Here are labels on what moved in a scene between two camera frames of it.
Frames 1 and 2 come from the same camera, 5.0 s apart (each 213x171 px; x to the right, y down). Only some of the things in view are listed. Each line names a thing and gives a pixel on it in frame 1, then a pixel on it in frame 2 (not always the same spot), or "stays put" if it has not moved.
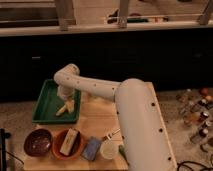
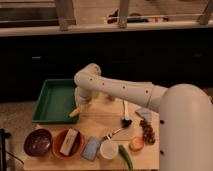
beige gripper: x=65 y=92 -> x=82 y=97
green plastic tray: x=48 y=103 stays put
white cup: x=109 y=149 stays put
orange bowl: x=57 y=143 stays put
